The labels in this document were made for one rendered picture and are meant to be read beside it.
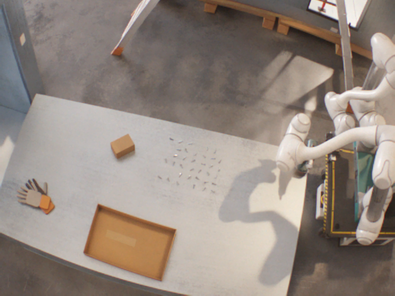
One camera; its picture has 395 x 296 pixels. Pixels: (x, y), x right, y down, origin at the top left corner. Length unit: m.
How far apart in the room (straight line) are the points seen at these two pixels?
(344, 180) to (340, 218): 0.29
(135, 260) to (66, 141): 0.79
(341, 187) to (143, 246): 1.44
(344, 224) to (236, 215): 0.91
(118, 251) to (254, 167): 0.87
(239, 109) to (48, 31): 1.99
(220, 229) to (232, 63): 1.75
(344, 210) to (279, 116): 1.03
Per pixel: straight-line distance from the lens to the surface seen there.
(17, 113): 3.23
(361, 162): 2.62
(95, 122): 2.37
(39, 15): 4.18
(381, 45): 2.14
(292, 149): 1.89
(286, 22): 3.84
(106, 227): 2.10
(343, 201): 2.79
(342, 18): 2.89
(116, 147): 2.21
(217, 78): 3.38
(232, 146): 2.32
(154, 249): 2.06
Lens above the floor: 2.66
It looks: 60 degrees down
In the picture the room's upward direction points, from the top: 12 degrees clockwise
